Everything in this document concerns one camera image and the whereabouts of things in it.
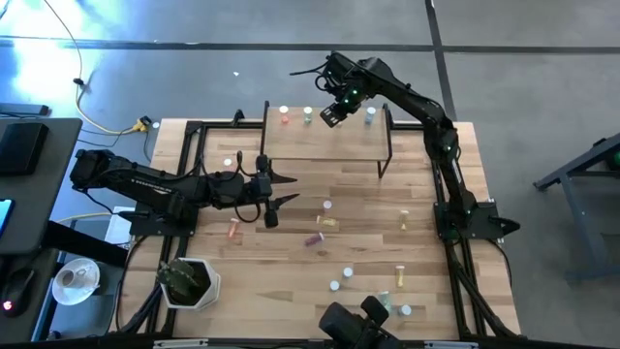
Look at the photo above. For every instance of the black desk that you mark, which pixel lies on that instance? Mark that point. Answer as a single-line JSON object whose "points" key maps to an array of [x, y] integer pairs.
{"points": [[82, 242]]}

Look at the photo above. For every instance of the large teal pill bottle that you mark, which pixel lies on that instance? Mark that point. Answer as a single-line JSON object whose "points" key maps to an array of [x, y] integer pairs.
{"points": [[334, 285]]}

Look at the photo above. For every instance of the black computer mouse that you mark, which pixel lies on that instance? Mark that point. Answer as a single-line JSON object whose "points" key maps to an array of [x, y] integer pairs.
{"points": [[17, 291]]}

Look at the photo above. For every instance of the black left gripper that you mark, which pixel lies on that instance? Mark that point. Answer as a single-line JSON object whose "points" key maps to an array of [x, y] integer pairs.
{"points": [[261, 186]]}

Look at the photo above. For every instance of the pink pill bottle white cap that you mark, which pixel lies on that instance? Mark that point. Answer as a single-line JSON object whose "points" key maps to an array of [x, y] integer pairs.
{"points": [[284, 114], [327, 204]]}

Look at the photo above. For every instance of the black flat bar device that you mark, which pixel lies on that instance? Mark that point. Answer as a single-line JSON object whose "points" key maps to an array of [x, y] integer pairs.
{"points": [[24, 109]]}

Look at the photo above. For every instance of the dark grey desk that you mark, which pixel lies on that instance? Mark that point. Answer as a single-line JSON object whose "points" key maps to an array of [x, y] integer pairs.
{"points": [[43, 194]]}

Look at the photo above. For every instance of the white cup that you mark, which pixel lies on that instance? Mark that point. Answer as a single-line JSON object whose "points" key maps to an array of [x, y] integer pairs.
{"points": [[72, 277]]}

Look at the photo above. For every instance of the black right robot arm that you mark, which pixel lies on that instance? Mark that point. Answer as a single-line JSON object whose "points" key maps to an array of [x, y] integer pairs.
{"points": [[436, 126]]}

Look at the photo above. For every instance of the green cactus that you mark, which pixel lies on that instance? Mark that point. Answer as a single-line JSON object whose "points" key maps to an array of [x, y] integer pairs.
{"points": [[176, 281]]}

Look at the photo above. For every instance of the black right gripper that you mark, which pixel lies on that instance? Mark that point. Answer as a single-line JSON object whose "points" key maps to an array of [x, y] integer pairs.
{"points": [[339, 109]]}

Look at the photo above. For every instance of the green pill bottle white cap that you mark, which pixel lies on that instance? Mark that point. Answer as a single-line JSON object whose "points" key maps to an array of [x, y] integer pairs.
{"points": [[386, 298]]}

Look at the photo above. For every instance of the silver metal bracket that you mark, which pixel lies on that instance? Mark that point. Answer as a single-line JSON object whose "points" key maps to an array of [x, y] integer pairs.
{"points": [[450, 345], [180, 343]]}

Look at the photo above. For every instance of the black aluminium rail frame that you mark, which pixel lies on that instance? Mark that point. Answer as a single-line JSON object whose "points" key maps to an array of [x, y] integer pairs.
{"points": [[218, 125]]}

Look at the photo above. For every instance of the blue bottle red pills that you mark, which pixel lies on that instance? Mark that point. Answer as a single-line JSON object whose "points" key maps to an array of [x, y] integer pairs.
{"points": [[314, 239]]}

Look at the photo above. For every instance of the large pink pill bottle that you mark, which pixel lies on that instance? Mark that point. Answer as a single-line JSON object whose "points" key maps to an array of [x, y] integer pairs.
{"points": [[233, 227]]}

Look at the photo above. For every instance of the small pink pill bottle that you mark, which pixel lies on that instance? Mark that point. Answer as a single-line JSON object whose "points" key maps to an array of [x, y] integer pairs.
{"points": [[227, 162]]}

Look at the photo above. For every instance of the white hexagonal plant pot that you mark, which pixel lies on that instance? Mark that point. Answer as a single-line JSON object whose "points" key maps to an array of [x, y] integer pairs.
{"points": [[210, 291]]}

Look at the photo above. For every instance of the smartphone lit screen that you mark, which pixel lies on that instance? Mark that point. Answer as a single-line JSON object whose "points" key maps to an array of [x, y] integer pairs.
{"points": [[5, 215]]}

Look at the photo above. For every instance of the black bulky object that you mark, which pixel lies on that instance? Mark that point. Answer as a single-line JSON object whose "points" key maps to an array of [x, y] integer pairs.
{"points": [[349, 327]]}

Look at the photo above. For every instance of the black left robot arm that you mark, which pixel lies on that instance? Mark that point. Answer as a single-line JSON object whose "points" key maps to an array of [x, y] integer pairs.
{"points": [[145, 179]]}

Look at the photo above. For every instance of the wooden shelf black metal legs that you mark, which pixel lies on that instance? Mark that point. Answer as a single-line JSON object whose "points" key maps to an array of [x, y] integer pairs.
{"points": [[319, 140]]}

